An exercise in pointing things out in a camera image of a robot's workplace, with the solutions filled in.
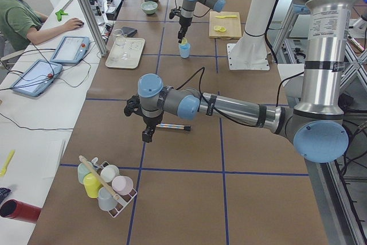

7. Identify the seated person green shirt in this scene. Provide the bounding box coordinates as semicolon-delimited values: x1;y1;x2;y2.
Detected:
1;0;84;51

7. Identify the green cup in rack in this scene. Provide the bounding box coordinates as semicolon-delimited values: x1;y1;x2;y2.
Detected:
77;163;90;184

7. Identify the far teach pendant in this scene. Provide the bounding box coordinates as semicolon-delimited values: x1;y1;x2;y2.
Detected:
50;36;90;64

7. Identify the teach pendant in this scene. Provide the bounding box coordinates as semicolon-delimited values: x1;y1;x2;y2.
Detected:
10;59;63;97
50;36;90;64

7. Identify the light blue cup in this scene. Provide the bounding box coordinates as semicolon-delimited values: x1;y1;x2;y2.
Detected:
179;43;191;59

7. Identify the cream bear tray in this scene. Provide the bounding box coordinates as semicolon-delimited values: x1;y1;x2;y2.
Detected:
105;38;145;69

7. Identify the bamboo cutting board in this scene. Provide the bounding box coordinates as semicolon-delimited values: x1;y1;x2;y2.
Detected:
209;11;242;39

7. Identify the aluminium frame post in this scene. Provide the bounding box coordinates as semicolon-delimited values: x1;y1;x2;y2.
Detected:
78;0;107;57

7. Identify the yellow cup in rack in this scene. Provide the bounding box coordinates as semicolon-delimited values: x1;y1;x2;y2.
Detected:
83;173;102;199

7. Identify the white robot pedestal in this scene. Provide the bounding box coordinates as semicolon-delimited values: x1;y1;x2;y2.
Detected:
227;0;276;71

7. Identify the metal muddler rod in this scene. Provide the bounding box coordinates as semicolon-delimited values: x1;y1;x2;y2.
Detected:
157;123;191;131

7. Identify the red cylinder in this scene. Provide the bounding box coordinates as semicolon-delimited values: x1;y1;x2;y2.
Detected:
1;199;42;224

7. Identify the white cup in rack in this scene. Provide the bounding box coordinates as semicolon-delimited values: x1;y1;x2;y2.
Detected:
100;165;120;183

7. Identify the green bowl of ice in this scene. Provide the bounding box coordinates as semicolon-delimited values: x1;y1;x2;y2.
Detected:
140;1;158;15

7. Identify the grey cup in rack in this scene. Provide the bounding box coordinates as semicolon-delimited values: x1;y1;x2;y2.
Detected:
97;187;117;211

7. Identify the near teach pendant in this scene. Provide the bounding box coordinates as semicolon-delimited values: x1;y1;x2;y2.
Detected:
10;59;63;97

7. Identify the yellow plastic knife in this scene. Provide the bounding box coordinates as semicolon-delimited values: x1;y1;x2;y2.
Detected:
215;14;237;19

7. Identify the grey folded cloth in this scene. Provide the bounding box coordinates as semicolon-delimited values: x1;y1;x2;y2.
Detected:
121;26;138;37

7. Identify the pink cup in rack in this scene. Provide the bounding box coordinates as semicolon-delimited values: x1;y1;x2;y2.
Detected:
111;176;134;195

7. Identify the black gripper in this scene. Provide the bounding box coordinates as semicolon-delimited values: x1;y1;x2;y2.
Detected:
178;15;192;40
140;100;164;143

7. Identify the white cup rack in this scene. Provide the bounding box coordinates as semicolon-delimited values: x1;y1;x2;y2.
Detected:
79;155;137;217

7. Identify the clear wine glass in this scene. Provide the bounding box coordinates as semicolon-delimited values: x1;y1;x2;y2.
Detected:
112;29;130;60

